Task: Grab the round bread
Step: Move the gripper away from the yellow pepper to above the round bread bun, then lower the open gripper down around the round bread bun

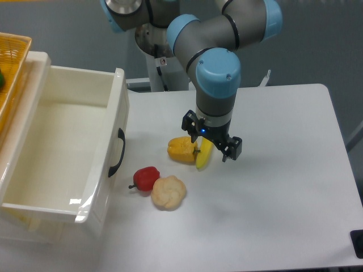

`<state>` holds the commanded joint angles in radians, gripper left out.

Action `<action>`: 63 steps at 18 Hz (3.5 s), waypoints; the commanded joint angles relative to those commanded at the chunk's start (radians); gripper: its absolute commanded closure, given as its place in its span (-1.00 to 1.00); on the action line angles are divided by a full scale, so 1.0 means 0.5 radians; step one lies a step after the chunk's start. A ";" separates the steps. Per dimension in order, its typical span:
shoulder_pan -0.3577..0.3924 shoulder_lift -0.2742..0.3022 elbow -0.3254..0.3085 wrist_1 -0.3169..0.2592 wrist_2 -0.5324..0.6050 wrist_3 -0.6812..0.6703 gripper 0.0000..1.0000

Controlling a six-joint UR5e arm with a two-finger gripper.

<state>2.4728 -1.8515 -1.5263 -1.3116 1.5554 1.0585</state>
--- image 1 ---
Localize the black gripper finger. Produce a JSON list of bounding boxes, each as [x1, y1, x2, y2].
[[181, 110, 205, 143], [213, 135, 242, 162]]

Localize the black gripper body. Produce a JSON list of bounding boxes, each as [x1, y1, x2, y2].
[[194, 111, 231, 146]]

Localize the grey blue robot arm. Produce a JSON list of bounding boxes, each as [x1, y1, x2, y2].
[[101, 1, 283, 160]]

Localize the round braided bread roll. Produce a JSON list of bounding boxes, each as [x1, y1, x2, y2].
[[151, 175, 187, 211]]

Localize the yellow bell pepper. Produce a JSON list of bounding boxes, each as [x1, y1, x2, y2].
[[167, 136, 198, 163]]

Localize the yellow banana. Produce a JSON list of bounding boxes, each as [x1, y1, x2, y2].
[[196, 138, 214, 170]]

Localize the red bell pepper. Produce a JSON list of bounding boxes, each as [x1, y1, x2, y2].
[[128, 166, 160, 192]]

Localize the white open drawer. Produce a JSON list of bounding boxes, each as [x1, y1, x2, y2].
[[1, 66, 129, 236]]

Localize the black object at table edge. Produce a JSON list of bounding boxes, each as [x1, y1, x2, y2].
[[350, 229, 363, 259]]

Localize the white drawer cabinet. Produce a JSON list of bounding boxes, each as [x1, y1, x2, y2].
[[1, 51, 63, 243]]

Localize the yellow woven basket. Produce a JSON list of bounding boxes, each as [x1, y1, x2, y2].
[[1, 32, 32, 136]]

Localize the green vegetable in basket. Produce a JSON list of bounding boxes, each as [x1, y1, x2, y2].
[[0, 70, 5, 89]]

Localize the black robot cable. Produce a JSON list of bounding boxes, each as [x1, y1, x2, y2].
[[154, 44, 170, 92]]

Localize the black drawer handle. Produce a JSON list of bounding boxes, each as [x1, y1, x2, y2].
[[108, 128, 126, 177]]

